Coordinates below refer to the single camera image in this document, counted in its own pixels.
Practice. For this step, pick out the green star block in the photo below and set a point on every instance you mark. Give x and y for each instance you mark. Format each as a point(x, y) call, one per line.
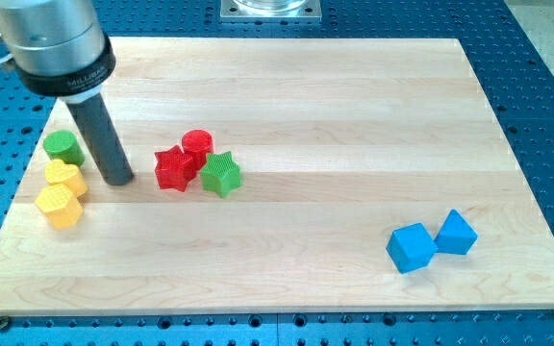
point(220, 174)

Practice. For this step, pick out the wooden board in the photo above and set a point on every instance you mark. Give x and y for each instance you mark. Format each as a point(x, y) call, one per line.
point(339, 143)

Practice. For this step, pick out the red star block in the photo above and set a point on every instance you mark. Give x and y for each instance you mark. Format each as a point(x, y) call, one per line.
point(174, 169)

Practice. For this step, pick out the red cylinder block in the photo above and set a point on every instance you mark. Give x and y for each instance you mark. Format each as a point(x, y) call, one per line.
point(198, 144)

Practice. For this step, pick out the blue cube block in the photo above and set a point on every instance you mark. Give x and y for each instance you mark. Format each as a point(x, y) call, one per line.
point(411, 248)

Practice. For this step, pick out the yellow heart block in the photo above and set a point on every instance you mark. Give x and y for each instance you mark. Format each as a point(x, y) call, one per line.
point(58, 172)

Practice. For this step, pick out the blue triangle block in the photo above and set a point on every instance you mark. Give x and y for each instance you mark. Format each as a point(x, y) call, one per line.
point(456, 236)

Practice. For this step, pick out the green cylinder block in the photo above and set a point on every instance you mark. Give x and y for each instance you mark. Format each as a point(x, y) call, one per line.
point(63, 145)

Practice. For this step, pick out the yellow hexagon block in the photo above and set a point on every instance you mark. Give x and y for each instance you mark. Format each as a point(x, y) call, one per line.
point(60, 206)

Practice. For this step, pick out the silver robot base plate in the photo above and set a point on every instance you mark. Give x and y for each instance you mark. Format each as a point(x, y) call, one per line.
point(270, 10)

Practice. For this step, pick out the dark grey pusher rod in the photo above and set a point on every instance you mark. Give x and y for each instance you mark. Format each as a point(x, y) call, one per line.
point(97, 130)

